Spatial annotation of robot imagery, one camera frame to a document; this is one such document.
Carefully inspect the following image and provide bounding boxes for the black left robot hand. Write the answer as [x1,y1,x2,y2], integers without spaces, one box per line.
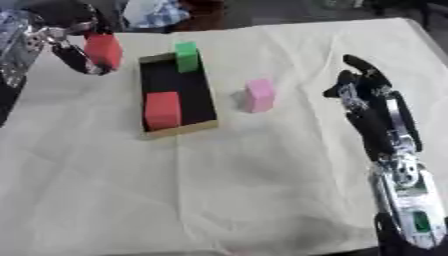
[24,2,123,76]

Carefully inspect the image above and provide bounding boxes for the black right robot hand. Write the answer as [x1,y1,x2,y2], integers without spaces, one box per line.
[322,54,424,163]

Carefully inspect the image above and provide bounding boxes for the red block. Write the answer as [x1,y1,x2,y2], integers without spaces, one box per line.
[82,32,125,71]
[143,91,184,131]

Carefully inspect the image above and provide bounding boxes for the tan cardboard box black inside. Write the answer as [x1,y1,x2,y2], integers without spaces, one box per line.
[136,50,221,139]

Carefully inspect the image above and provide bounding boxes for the person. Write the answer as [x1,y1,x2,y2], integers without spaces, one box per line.
[113,0,230,33]

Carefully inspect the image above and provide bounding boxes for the green block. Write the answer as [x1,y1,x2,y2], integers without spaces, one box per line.
[173,41,202,74]

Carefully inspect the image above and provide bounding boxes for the pink block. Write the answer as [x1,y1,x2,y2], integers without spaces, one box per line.
[241,78,277,114]

